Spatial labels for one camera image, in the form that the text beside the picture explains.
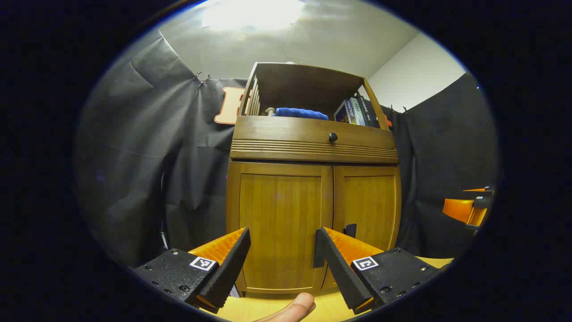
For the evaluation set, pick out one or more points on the blue book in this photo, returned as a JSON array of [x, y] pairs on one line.
[[342, 114]]

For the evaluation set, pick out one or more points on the wooden cabinet door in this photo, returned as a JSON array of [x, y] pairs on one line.
[[281, 210], [371, 201]]

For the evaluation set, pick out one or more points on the small white object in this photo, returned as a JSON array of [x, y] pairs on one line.
[[270, 111]]

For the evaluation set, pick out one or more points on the black round drawer knob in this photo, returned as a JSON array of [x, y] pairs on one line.
[[333, 137]]

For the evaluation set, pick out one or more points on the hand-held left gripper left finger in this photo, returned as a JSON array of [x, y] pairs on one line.
[[228, 268]]

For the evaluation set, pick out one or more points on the wooden cabinet drawer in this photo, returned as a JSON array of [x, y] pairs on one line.
[[286, 134]]

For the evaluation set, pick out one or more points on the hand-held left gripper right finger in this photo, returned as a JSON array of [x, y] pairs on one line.
[[339, 268]]

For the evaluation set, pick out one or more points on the light grey book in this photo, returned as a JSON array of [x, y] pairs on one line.
[[356, 112]]

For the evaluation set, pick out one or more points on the ceiling light panel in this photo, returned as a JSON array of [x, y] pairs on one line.
[[250, 13]]

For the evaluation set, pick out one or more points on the blue folded towel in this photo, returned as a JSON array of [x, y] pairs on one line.
[[299, 113]]

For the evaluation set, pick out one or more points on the wooden double-door shoe cabinet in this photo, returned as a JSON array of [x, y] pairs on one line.
[[290, 85]]

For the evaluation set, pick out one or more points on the dark book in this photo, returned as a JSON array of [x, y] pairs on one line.
[[368, 112]]

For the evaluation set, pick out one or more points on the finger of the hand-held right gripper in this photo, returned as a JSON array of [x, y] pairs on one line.
[[482, 190], [458, 210]]

